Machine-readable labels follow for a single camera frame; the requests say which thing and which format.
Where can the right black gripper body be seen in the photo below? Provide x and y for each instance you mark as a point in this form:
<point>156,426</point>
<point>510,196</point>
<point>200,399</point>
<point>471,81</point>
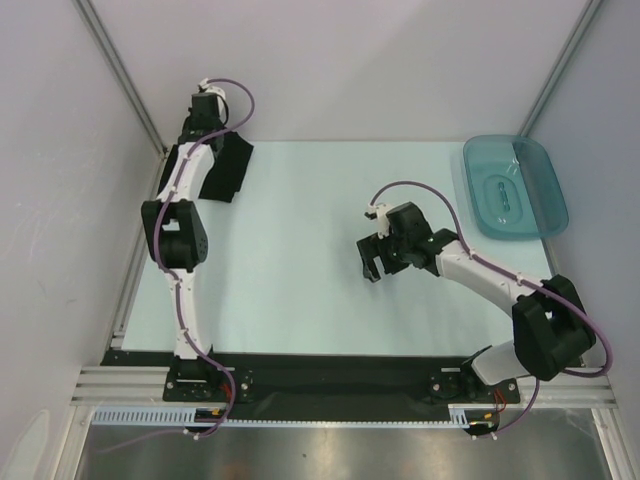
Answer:
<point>382,251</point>

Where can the black t shirt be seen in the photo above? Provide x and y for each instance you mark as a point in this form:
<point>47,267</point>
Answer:
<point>224,180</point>
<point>168,168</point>

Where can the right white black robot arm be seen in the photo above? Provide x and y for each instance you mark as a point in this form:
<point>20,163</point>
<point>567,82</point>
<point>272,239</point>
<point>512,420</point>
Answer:
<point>549,333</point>

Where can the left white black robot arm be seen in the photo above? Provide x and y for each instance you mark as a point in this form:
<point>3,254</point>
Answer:
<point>178,244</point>

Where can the teal transparent plastic bin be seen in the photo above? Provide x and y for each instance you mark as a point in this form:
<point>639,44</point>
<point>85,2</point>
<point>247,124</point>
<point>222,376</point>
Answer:
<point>514,192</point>

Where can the folded black t shirt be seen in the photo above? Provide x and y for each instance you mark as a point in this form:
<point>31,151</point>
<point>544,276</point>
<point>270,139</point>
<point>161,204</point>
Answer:
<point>168,168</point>

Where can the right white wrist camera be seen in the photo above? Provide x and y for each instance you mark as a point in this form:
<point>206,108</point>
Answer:
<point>378,213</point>

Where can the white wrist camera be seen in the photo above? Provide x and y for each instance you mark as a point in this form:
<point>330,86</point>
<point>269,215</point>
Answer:
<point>378,213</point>
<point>209,86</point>

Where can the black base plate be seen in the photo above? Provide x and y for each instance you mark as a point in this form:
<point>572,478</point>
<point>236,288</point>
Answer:
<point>332,388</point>

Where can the aluminium frame rail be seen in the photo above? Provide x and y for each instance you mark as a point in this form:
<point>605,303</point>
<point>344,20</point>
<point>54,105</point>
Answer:
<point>143,386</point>

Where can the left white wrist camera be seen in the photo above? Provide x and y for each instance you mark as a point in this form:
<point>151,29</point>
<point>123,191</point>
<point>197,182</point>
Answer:
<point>209,86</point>

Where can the white slotted cable duct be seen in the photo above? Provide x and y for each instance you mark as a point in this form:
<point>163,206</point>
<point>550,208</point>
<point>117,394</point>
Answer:
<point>157,416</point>

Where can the right aluminium corner post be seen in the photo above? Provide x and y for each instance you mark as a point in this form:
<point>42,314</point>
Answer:
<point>569,50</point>

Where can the aluminium corner post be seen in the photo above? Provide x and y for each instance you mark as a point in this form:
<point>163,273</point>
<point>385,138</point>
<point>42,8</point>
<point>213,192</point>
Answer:
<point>569,50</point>
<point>109,51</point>

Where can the left aluminium corner post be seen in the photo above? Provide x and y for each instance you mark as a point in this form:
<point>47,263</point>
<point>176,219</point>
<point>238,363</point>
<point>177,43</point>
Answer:
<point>109,51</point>

